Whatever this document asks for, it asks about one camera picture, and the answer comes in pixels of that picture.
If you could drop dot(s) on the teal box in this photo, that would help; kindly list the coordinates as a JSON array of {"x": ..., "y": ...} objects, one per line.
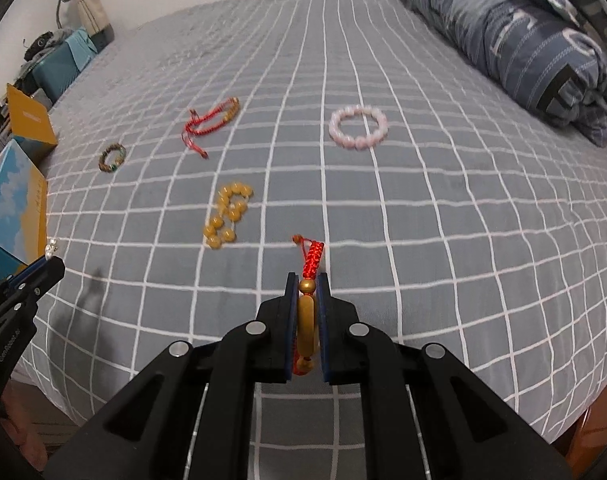
[{"x": 58, "y": 70}]

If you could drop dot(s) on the yellow cardboard box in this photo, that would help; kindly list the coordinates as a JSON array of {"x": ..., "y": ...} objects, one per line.
[{"x": 30, "y": 117}]

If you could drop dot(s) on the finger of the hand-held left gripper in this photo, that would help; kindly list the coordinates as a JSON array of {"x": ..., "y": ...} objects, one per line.
[{"x": 43, "y": 275}]

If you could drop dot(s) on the grey checked bedsheet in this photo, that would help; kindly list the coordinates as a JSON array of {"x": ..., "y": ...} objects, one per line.
[{"x": 433, "y": 240}]

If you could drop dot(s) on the orange box with sky print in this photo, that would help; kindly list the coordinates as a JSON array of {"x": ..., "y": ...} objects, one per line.
[{"x": 13, "y": 200}]

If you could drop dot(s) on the wooden bed frame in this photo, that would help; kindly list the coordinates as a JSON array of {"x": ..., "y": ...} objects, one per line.
[{"x": 598, "y": 435}]

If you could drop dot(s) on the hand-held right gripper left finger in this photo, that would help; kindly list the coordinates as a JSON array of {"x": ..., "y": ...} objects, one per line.
[{"x": 289, "y": 325}]

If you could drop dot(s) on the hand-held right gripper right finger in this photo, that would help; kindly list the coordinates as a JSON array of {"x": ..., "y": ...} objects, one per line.
[{"x": 325, "y": 327}]

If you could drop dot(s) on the beige curtain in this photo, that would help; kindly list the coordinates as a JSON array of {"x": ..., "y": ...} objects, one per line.
[{"x": 90, "y": 5}]

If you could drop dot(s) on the folded blue patterned quilt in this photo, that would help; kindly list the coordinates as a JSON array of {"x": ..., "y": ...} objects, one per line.
[{"x": 513, "y": 35}]

